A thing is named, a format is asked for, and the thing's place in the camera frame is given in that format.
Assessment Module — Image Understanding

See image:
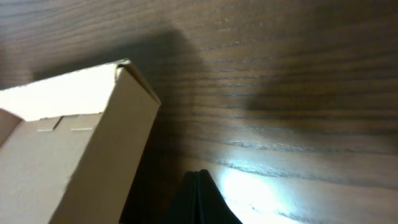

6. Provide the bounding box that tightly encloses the brown cardboard box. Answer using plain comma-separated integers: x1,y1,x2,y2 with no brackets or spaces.
1,59,160,223

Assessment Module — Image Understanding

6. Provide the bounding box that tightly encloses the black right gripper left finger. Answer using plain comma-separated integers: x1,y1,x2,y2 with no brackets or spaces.
162,171,197,224

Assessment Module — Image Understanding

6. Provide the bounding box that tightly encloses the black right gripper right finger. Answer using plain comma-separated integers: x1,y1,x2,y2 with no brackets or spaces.
196,169,242,224

